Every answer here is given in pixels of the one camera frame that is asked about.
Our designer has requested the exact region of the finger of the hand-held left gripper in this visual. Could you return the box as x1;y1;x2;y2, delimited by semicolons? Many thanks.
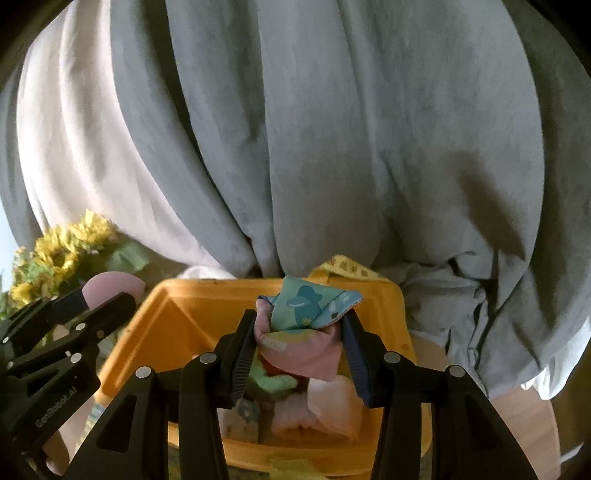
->
9;292;138;370
0;285;88;344

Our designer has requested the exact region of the pale folded towel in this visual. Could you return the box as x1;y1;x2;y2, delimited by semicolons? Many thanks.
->
270;374;365;439

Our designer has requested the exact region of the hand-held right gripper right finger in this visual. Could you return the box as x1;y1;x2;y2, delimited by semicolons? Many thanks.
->
339;311;541;480

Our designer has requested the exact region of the pink sock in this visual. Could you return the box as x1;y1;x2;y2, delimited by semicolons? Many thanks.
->
82;271;146;309

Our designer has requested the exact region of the white curtain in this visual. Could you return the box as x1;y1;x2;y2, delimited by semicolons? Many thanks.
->
16;4;241;280

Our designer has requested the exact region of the grey curtain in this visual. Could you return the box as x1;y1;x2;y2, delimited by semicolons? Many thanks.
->
0;69;42;247
111;0;591;402

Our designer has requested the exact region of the red and green fluffy cloth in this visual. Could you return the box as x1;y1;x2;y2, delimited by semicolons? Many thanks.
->
249;357;301;401

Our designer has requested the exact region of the blue patterned folded cloth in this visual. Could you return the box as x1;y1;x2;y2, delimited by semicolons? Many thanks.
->
219;399;262;444

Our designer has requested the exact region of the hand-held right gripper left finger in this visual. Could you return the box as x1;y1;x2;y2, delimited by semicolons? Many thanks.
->
69;308;259;480

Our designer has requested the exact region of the orange storage box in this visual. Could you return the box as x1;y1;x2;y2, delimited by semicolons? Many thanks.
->
95;254;432;480

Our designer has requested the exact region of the sunflower bouquet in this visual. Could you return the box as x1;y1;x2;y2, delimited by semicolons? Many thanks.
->
9;210;153;319

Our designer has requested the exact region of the pink and teal printed cloth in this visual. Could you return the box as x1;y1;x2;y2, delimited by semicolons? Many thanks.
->
253;274;365;381

